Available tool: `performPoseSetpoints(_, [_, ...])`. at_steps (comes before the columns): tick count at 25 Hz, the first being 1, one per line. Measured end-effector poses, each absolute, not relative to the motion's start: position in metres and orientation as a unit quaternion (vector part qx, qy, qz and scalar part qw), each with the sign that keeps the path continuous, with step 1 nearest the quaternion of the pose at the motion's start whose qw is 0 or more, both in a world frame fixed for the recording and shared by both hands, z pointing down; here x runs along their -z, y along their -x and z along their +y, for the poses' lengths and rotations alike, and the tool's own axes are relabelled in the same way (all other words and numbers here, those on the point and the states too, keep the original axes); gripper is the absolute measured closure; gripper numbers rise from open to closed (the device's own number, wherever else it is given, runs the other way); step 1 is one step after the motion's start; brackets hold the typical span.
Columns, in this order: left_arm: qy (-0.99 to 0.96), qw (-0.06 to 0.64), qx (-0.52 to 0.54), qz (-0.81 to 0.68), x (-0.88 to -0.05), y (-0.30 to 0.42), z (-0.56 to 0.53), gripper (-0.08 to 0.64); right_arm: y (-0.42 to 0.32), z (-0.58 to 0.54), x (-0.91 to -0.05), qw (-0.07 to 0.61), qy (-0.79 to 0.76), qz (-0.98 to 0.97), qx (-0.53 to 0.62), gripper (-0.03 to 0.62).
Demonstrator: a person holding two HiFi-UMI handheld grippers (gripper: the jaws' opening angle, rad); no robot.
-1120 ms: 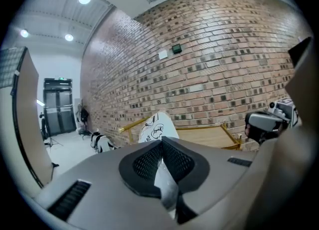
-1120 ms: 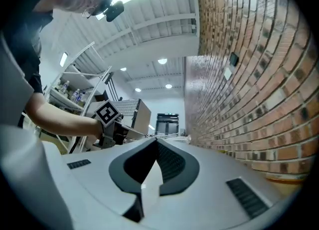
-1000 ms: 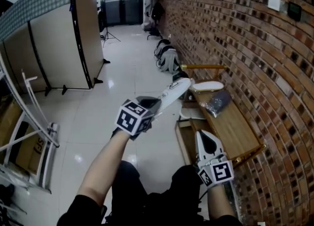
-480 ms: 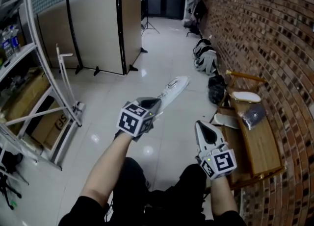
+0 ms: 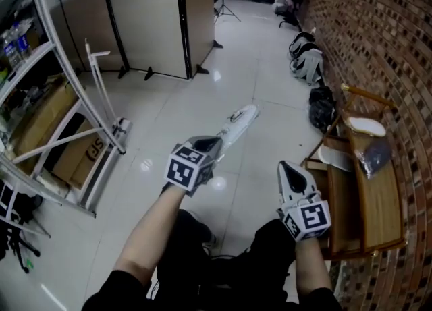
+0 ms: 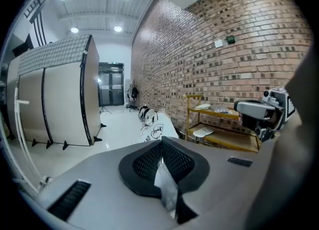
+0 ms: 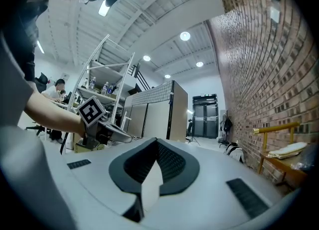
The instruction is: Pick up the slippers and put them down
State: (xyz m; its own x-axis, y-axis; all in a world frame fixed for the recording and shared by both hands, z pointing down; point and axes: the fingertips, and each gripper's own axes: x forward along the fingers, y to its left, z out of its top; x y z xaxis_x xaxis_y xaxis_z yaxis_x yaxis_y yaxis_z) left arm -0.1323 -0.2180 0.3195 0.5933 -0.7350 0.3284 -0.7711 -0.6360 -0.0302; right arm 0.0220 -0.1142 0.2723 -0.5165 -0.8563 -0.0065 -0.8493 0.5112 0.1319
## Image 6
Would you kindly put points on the white wall switch plate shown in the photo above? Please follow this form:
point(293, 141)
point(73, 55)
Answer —
point(218, 43)

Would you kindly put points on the beige folding partition screen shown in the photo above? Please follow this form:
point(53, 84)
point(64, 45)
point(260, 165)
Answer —
point(62, 99)

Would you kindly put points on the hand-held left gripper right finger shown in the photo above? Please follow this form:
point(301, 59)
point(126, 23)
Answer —
point(224, 179)

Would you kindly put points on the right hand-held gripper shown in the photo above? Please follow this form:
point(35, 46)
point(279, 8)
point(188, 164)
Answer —
point(279, 104)

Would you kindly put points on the wooden shoe rack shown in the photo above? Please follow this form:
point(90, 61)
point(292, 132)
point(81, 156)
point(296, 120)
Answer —
point(231, 140)

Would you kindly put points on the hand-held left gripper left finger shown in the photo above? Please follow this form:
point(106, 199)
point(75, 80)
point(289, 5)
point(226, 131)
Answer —
point(104, 189)

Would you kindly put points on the black wall device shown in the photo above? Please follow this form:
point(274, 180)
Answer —
point(231, 39)

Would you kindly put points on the white shoe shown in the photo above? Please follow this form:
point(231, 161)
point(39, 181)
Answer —
point(165, 186)

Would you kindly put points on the black hanging bag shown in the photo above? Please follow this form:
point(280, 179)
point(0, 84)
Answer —
point(134, 91)

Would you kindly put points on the black coat rack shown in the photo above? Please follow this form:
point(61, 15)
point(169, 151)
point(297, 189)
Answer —
point(132, 108)

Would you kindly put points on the black and white printed bag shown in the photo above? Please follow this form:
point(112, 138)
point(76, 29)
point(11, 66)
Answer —
point(157, 129)

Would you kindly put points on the person's right forearm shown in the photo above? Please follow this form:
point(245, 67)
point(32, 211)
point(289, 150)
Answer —
point(286, 174)

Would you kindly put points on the dark grey plastic bag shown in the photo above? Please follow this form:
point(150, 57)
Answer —
point(220, 110)

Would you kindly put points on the grey and black backpack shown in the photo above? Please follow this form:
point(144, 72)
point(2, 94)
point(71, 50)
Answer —
point(150, 114)
point(142, 112)

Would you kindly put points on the black double door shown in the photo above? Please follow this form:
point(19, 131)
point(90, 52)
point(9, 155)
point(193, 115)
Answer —
point(115, 91)

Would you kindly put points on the white tube stand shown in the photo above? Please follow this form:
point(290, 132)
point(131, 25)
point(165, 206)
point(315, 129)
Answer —
point(18, 114)

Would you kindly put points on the black tripod light stand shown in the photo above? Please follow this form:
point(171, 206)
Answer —
point(100, 94)

